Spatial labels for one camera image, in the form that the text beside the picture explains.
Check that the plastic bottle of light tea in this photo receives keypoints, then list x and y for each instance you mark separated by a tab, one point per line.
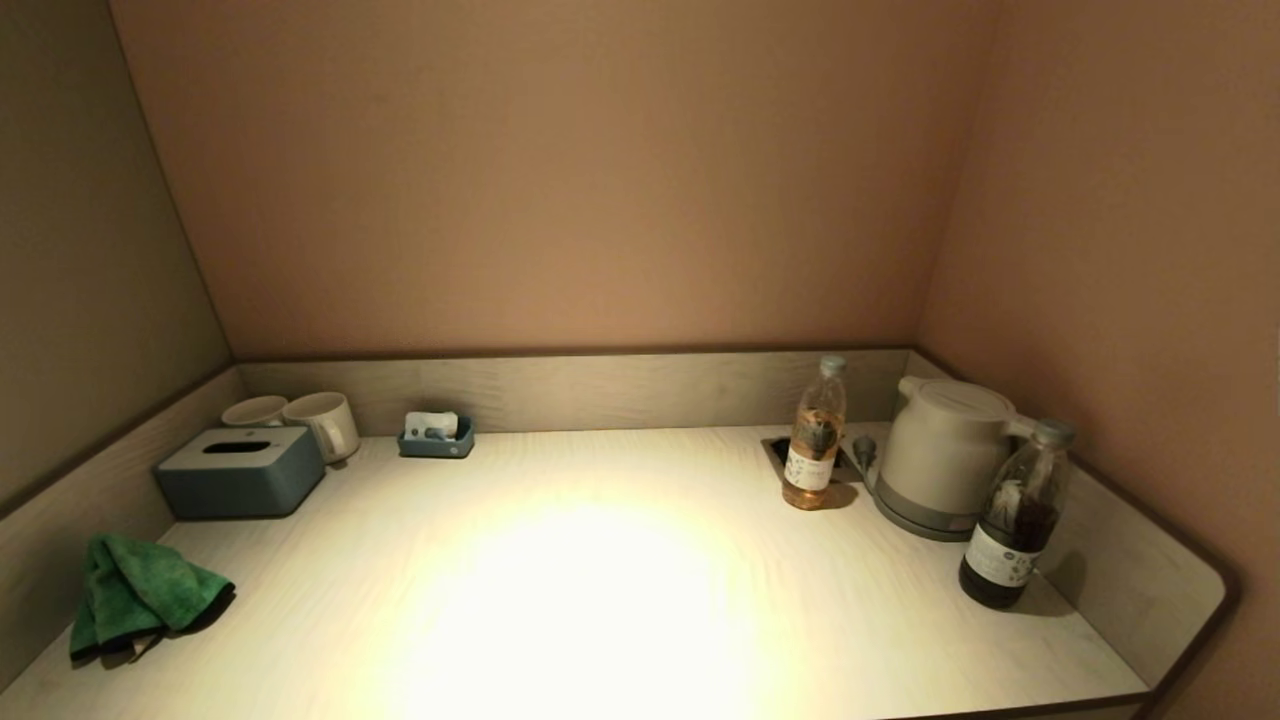
812	468

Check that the grey kettle base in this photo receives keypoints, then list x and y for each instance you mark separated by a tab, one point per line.
915	525

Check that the grey kettle plug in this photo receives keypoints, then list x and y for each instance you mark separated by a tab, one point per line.
865	448

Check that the wooden desk rear upstand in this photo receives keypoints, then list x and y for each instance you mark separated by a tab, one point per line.
600	388

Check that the green microfiber cloth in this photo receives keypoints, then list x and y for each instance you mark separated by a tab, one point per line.
140	590

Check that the white sachet packets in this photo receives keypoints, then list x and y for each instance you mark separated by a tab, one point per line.
430	423

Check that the white ceramic mug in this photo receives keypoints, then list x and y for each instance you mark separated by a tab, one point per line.
252	411
325	418

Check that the rounded wooden desk side panel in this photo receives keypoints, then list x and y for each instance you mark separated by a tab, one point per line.
1130	588

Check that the blue-grey tissue box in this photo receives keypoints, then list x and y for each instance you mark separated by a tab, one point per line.
240	483

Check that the plastic bottle of dark tea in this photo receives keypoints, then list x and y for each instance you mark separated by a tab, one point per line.
1000	563

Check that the white electric kettle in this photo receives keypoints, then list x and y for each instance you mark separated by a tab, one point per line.
940	448

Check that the small blue sachet tray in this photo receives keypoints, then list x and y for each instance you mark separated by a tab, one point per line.
436	449

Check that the recessed black socket box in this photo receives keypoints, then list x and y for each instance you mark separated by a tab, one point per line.
775	450

